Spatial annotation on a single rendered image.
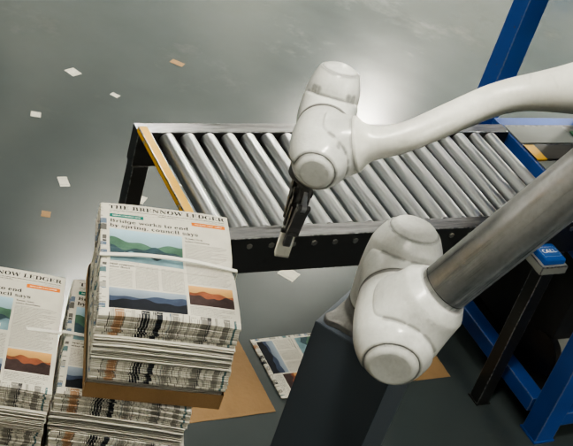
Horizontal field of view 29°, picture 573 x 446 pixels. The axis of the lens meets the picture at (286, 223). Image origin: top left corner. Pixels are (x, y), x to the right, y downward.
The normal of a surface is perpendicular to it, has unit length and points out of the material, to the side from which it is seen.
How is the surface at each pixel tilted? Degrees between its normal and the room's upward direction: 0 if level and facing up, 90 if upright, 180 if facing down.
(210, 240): 4
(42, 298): 0
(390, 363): 96
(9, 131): 0
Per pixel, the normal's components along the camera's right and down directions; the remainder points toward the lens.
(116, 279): 0.26, -0.78
